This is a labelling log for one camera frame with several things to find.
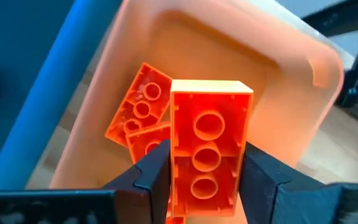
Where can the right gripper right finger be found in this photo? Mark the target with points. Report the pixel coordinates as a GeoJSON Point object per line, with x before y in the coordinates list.
{"type": "Point", "coordinates": [275, 199]}

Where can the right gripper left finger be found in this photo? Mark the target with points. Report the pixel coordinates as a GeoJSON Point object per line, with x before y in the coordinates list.
{"type": "Point", "coordinates": [141, 196]}

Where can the orange-red toy brick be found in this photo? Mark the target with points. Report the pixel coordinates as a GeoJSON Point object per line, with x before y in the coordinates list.
{"type": "Point", "coordinates": [146, 143]}
{"type": "Point", "coordinates": [176, 220]}
{"type": "Point", "coordinates": [138, 102]}
{"type": "Point", "coordinates": [210, 146]}

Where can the orange plastic bin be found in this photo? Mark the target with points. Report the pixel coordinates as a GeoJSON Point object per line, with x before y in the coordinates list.
{"type": "Point", "coordinates": [213, 46]}

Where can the blue plastic bin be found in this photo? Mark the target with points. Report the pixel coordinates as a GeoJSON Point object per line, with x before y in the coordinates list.
{"type": "Point", "coordinates": [26, 46]}

